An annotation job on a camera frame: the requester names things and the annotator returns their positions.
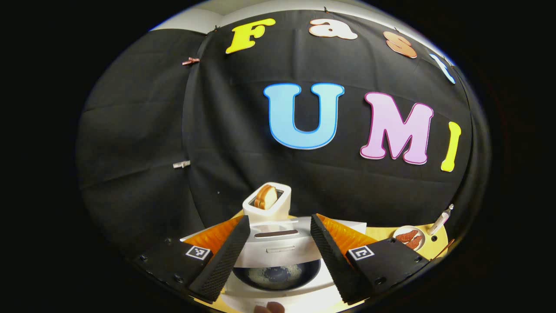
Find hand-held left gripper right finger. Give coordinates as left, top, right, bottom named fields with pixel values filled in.
left=310, top=214, right=430, bottom=305

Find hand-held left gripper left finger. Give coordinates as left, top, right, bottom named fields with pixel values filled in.
left=135, top=215, right=252, bottom=304

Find white rice grains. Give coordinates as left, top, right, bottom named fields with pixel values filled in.
left=256, top=265, right=304, bottom=281

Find white rice cooker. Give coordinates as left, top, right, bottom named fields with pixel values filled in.
left=180, top=218, right=369, bottom=313

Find brown wooden spoon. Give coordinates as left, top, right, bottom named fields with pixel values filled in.
left=432, top=238, right=455, bottom=260

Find white round plate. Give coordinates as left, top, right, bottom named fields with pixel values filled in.
left=393, top=226, right=426, bottom=252

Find white toaster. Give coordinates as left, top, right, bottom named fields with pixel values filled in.
left=242, top=182, right=291, bottom=223

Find toasted bread slice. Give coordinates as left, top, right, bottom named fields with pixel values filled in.
left=254, top=184, right=278, bottom=210

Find clear bottle with pink label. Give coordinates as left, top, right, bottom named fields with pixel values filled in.
left=428, top=203, right=454, bottom=236

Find black backdrop cloth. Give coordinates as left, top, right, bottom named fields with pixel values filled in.
left=76, top=9, right=491, bottom=270

